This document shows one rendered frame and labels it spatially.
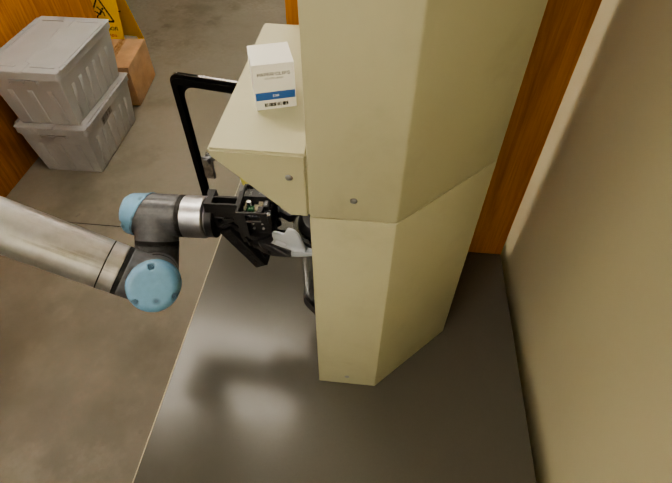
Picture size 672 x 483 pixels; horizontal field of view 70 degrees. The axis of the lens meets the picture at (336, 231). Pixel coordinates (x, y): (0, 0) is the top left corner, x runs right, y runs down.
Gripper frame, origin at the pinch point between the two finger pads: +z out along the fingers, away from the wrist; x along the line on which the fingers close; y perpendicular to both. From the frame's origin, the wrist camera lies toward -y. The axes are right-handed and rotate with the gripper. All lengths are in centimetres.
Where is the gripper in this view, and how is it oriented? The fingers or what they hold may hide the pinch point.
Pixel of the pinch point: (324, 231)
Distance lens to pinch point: 83.8
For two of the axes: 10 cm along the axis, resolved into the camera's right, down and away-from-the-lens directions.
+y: -0.4, -6.8, -7.4
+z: 9.9, 0.5, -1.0
